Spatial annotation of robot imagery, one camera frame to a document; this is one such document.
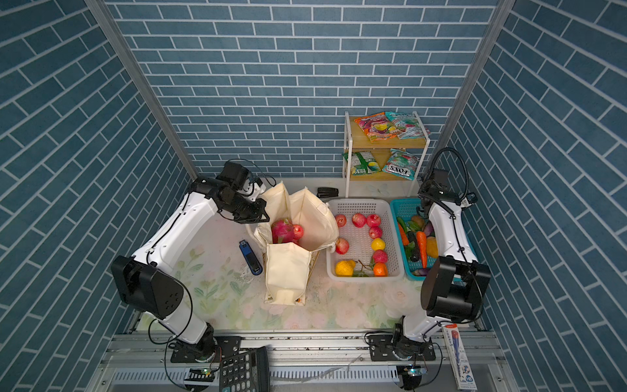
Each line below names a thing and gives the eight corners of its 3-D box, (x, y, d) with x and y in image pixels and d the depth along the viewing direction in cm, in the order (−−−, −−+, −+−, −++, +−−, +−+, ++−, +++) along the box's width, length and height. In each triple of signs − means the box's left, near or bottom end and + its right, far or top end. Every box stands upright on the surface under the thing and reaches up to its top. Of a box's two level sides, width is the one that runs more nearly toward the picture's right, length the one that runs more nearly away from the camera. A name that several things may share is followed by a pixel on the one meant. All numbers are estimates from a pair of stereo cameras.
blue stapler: (254, 277, 91) (252, 273, 88) (239, 246, 99) (237, 242, 96) (264, 272, 92) (262, 268, 90) (249, 242, 100) (246, 237, 98)
